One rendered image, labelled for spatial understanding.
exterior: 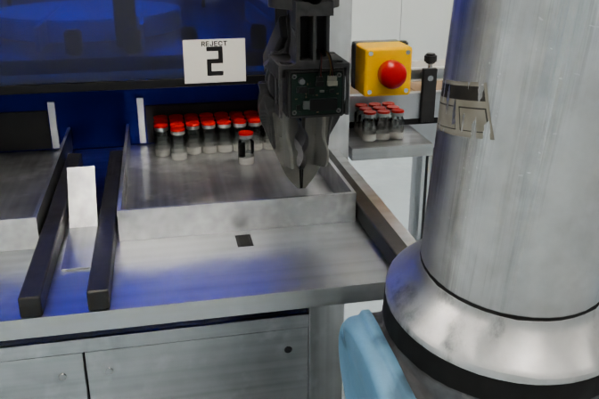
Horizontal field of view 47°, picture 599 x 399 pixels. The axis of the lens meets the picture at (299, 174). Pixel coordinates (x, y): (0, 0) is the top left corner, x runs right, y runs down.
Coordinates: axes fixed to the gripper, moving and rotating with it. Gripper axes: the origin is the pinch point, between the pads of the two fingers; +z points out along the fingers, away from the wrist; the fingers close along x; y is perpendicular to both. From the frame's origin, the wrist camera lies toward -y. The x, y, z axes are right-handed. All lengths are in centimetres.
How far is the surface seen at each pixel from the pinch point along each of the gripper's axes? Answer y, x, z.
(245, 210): 2.3, -6.5, 2.9
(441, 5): -484, 223, 38
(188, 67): -23.6, -10.6, -8.0
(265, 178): -13.1, -1.9, 5.1
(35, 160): -26.9, -32.7, 5.1
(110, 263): 11.1, -20.4, 3.3
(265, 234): 3.6, -4.6, 5.3
